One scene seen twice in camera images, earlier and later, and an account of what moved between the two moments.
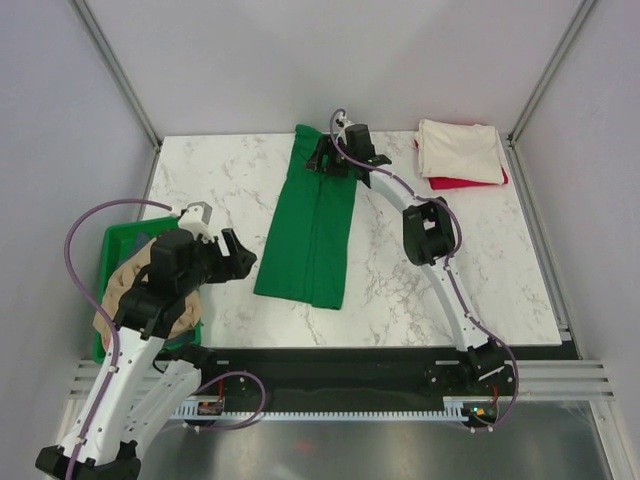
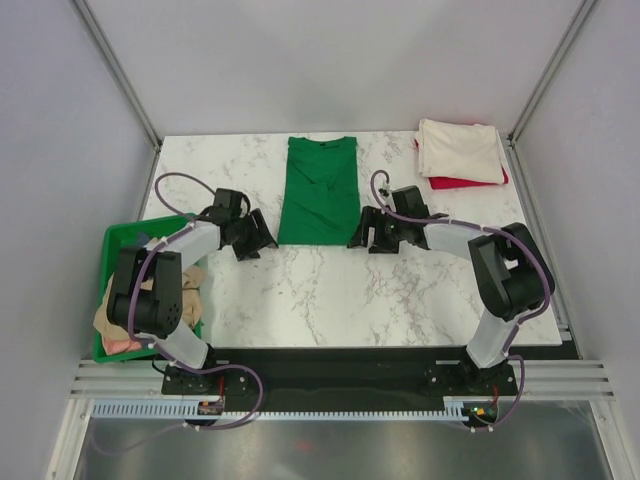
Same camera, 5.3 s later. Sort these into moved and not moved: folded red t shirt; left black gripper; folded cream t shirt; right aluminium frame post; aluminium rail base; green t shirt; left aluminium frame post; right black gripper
Moved: right black gripper; green t shirt; left black gripper
Not moved: folded red t shirt; left aluminium frame post; right aluminium frame post; folded cream t shirt; aluminium rail base
